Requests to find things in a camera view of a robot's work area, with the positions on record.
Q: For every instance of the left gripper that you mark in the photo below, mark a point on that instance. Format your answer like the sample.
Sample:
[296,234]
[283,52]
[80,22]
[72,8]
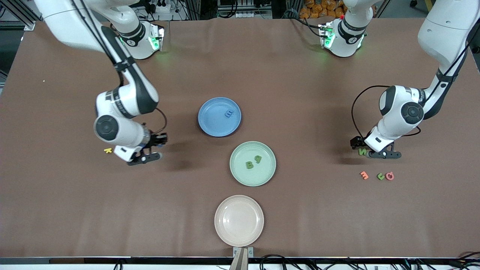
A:
[357,143]

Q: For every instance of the grey metal table bracket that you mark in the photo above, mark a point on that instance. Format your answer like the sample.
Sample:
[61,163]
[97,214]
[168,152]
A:
[243,252]

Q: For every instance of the orange foam letter E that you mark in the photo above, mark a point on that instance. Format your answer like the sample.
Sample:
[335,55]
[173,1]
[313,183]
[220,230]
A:
[364,175]

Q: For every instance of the green foam digit 9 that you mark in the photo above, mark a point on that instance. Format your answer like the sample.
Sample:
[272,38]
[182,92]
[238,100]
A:
[258,160]

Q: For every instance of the aluminium camera post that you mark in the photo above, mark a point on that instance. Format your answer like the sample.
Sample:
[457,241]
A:
[240,263]

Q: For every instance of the brown table cover sheet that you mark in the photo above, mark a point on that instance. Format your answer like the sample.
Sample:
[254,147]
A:
[187,206]

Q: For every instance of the pile of orange objects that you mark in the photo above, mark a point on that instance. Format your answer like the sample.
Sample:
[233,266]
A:
[318,9]

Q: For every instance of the green letter G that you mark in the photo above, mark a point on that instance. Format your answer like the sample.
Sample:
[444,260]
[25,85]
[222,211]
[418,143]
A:
[381,176]

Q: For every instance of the green foam letter B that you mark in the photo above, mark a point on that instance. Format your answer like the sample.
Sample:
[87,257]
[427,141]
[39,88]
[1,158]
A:
[249,164]

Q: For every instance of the green foam letter N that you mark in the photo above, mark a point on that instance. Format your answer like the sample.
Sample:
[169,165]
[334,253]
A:
[362,152]

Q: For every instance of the beige plate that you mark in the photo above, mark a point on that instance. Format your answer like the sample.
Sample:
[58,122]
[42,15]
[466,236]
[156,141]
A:
[239,220]

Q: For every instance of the blue plate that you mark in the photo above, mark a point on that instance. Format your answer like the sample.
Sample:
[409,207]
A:
[213,120]

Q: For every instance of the aluminium frame profile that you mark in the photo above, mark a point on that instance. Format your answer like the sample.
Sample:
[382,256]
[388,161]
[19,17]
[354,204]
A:
[18,15]

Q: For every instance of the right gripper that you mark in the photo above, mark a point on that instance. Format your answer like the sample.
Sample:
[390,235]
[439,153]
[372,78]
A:
[154,139]

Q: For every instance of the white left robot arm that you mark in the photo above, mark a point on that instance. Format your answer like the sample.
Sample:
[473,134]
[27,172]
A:
[446,33]

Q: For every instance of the blue foam letter E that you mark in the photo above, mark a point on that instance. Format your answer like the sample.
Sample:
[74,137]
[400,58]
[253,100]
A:
[229,113]

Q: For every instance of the pink foam letter Q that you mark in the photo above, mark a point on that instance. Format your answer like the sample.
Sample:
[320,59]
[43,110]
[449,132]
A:
[387,175]

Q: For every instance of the black table edge rail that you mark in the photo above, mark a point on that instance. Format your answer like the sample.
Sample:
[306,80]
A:
[75,260]

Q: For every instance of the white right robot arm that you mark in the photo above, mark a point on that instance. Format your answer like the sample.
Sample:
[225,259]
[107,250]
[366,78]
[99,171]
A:
[120,131]

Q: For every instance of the green plate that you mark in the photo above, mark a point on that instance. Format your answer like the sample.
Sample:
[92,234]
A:
[240,176]

